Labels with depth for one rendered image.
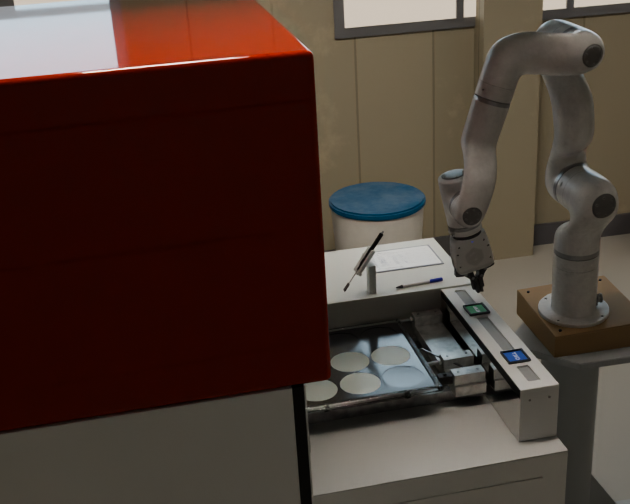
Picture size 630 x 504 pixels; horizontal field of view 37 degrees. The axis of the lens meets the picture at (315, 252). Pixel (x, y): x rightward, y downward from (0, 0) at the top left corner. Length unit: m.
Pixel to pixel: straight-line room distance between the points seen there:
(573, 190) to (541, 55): 0.37
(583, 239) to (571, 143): 0.26
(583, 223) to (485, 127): 0.37
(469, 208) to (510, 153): 2.73
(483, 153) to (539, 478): 0.77
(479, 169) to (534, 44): 0.31
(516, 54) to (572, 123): 0.25
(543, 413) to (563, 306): 0.47
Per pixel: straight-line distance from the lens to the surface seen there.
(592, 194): 2.43
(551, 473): 2.28
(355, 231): 4.35
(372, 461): 2.20
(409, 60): 4.84
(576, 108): 2.40
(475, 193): 2.27
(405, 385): 2.32
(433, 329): 2.61
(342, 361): 2.43
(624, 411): 3.96
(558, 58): 2.29
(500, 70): 2.28
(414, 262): 2.79
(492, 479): 2.23
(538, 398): 2.23
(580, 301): 2.63
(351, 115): 4.83
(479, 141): 2.31
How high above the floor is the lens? 2.11
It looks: 23 degrees down
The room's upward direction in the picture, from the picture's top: 3 degrees counter-clockwise
